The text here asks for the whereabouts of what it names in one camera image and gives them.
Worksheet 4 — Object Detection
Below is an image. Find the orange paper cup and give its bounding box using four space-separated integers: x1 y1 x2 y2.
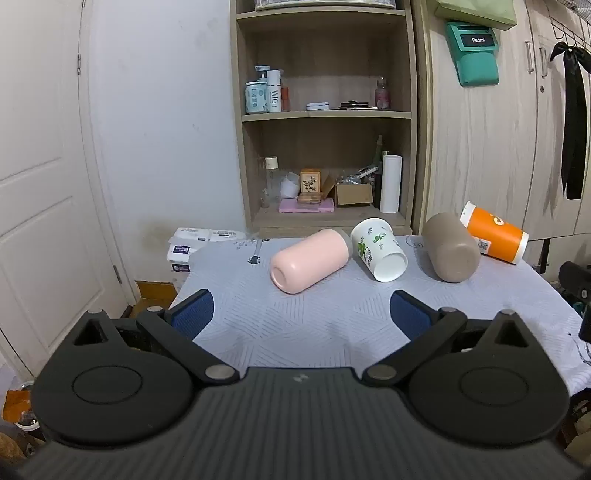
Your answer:
459 201 529 265

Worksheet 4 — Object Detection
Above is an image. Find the wooden open shelf unit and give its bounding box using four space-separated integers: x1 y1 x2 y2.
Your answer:
229 0 421 238

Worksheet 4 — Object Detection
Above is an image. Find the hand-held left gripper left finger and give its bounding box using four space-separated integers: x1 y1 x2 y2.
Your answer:
69 289 241 385

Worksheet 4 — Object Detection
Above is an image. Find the tall white bottle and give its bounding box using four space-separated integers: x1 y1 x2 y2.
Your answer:
267 69 282 113

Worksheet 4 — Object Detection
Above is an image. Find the wooden wardrobe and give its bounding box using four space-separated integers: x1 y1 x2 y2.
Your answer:
411 0 591 243

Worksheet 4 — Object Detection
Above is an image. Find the brown cup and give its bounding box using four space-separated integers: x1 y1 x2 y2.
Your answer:
424 212 482 283

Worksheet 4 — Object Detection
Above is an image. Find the cardboard box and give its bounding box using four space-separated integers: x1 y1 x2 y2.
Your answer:
322 174 374 207

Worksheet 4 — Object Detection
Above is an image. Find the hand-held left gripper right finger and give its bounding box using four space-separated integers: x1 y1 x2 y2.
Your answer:
362 290 533 387

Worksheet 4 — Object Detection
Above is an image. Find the wire hook rack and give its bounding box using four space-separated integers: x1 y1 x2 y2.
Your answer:
549 0 591 49

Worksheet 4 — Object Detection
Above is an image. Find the white cup with green print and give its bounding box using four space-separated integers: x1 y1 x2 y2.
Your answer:
350 218 409 283

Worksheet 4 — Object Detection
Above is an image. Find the yellow wooden box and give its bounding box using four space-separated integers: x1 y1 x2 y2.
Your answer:
134 281 178 319

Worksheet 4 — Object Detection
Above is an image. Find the glass bottle cream cap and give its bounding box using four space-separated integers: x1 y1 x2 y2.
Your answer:
263 156 280 209

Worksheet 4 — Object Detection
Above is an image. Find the teal hanging pouch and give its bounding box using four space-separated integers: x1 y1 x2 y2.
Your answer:
444 21 501 88

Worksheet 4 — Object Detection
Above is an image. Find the white paper roll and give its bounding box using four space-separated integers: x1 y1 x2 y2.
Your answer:
380 154 403 213

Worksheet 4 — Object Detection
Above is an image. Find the white tissue pack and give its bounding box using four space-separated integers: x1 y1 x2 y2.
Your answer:
173 226 211 243
209 229 249 244
166 242 199 267

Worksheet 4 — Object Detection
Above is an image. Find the flat pink box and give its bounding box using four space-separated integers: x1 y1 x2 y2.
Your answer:
278 198 335 213

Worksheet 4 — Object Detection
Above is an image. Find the teal label jar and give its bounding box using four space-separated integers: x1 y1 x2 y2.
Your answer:
245 80 269 114

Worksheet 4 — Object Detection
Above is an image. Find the black object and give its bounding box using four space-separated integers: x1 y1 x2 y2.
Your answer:
558 261 591 305

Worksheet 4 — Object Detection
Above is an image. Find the wooden floral box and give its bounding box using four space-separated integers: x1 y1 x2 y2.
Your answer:
298 169 323 204

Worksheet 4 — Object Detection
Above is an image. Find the stack of white cups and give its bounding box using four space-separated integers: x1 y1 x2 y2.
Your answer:
279 172 302 200

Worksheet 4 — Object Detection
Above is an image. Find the pink cup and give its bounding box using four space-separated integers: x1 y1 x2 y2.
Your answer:
270 228 350 295

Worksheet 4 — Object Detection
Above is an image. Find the orange packet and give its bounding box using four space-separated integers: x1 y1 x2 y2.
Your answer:
2 390 33 423

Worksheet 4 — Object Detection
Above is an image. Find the clear plastic packaging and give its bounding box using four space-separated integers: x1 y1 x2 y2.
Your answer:
339 166 382 185

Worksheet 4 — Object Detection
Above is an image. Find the grey patterned table cloth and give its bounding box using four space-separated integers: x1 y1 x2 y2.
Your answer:
168 234 591 398

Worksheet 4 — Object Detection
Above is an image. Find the white door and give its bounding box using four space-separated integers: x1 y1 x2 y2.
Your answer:
0 0 139 384

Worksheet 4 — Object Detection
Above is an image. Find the black ribbon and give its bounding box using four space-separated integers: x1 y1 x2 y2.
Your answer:
549 41 591 200

